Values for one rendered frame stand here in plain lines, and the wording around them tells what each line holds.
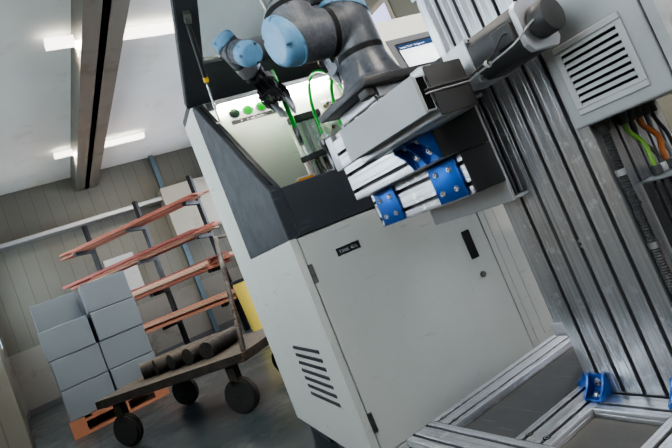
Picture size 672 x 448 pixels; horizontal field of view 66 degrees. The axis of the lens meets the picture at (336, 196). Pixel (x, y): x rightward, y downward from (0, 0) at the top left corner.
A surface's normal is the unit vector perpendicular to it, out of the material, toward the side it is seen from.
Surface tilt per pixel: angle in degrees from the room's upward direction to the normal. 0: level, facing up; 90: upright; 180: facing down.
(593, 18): 90
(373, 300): 90
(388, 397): 90
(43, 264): 90
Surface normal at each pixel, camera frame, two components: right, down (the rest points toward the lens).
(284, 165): 0.35, -0.21
